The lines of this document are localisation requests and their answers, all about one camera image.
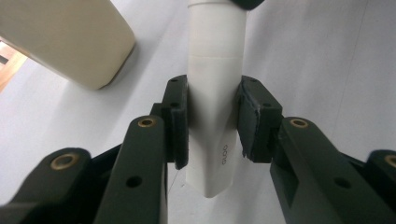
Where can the white cylindrical tube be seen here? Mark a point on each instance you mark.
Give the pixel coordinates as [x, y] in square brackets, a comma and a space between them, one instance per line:
[214, 93]

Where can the beige pen holder cup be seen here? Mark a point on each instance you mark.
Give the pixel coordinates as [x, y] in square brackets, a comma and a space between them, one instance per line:
[68, 40]

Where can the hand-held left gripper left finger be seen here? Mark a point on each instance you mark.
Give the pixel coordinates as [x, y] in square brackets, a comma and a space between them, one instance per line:
[143, 161]

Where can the wooden table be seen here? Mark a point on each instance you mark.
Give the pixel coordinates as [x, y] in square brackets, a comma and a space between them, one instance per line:
[9, 67]

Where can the pale blue table mat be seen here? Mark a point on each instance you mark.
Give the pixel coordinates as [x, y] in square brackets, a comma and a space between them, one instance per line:
[311, 62]

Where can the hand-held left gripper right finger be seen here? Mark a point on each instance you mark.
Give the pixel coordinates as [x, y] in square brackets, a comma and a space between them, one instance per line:
[311, 174]

